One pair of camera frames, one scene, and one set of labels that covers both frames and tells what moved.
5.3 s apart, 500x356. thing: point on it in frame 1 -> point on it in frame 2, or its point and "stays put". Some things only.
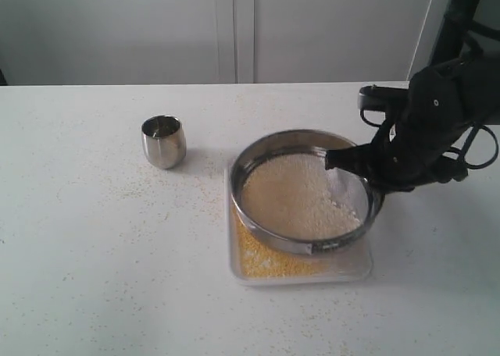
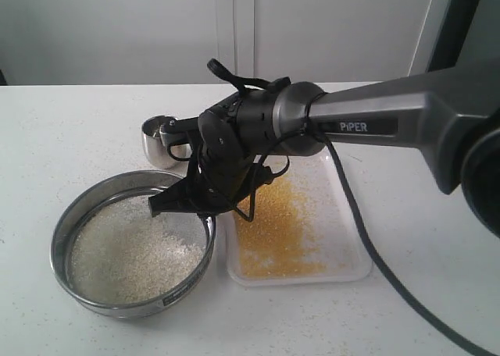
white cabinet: (103, 33) stays put
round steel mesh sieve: (283, 197) -> (112, 257)
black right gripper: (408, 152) -> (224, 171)
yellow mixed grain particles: (294, 196) -> (121, 254)
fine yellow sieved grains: (262, 258) stays put
